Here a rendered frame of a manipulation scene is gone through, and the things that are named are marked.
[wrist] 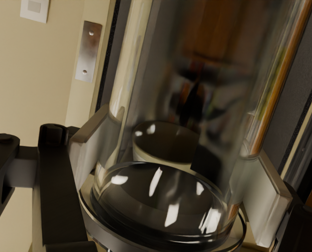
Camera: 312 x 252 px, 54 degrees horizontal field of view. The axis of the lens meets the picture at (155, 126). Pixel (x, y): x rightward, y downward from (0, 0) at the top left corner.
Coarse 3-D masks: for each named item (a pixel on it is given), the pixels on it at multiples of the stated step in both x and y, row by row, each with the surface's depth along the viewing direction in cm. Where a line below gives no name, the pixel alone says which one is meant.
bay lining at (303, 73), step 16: (128, 0) 42; (112, 32) 38; (304, 32) 42; (112, 48) 40; (304, 48) 41; (112, 64) 42; (304, 64) 40; (112, 80) 45; (288, 80) 44; (304, 80) 38; (288, 96) 42; (304, 96) 37; (288, 112) 41; (304, 112) 37; (272, 128) 45; (288, 128) 39; (272, 144) 43; (288, 144) 38; (272, 160) 42
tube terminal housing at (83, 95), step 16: (96, 0) 35; (112, 0) 37; (96, 16) 35; (112, 16) 38; (80, 32) 36; (96, 64) 37; (80, 80) 38; (96, 80) 40; (80, 96) 39; (96, 96) 41; (80, 112) 39; (304, 128) 37; (288, 160) 39; (240, 208) 45
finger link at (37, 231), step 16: (48, 128) 13; (64, 128) 13; (48, 144) 13; (64, 144) 14; (48, 160) 12; (64, 160) 12; (48, 176) 11; (64, 176) 11; (32, 192) 13; (48, 192) 10; (64, 192) 10; (32, 208) 13; (48, 208) 9; (64, 208) 9; (80, 208) 10; (32, 224) 12; (48, 224) 9; (64, 224) 9; (80, 224) 9; (32, 240) 11; (48, 240) 8; (64, 240) 8; (80, 240) 8
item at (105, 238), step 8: (88, 216) 16; (88, 224) 16; (96, 224) 16; (96, 232) 16; (104, 232) 15; (104, 240) 15; (112, 240) 15; (120, 240) 15; (112, 248) 15; (120, 248) 15; (128, 248) 15; (136, 248) 15
